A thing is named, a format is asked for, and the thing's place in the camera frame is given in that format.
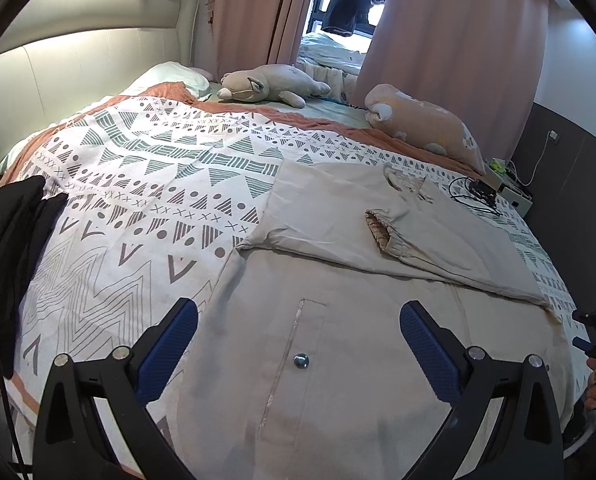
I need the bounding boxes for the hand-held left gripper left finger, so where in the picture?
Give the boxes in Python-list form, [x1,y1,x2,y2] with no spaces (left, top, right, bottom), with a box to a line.
[32,297,199,480]

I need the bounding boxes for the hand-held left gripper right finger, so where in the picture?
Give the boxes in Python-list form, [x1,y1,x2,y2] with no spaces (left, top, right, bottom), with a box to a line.
[399,301,565,480]

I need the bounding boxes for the beige jacket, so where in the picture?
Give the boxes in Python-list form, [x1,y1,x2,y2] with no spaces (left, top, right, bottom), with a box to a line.
[170,160,579,480]

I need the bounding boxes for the black clothes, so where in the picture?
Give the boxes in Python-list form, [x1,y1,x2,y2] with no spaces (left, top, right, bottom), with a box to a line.
[0,175,70,380]

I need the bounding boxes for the cream nightstand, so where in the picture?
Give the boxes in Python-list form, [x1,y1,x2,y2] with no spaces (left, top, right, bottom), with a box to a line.
[483,157,534,218]

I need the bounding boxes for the patterned white duvet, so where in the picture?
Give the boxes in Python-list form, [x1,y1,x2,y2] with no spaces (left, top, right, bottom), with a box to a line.
[0,81,581,466]

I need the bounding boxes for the peach printed pillow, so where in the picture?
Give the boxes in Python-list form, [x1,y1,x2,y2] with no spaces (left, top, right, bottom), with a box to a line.
[364,83,488,176]

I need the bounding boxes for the light green pillow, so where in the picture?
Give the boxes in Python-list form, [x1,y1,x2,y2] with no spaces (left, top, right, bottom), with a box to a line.
[120,61,213,101]

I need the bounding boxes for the grey plush toy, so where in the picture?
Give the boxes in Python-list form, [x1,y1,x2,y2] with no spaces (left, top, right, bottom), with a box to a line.
[216,64,332,109]

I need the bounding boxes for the beige padded headboard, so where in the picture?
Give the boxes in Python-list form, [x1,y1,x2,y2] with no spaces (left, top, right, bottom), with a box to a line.
[0,0,200,191]

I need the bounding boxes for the pink curtain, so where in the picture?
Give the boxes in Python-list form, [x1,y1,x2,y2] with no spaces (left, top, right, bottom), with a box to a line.
[350,0,549,161]
[209,0,324,73]

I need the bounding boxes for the white crumpled bedding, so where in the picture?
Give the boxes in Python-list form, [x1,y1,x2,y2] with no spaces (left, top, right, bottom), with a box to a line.
[298,31,374,68]

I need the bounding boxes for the black cable bundle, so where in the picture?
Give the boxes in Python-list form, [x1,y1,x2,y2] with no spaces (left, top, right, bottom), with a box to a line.
[448,176,503,217]

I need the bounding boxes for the white charger cable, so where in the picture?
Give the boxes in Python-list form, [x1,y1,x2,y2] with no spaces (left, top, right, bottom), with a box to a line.
[508,132,554,188]

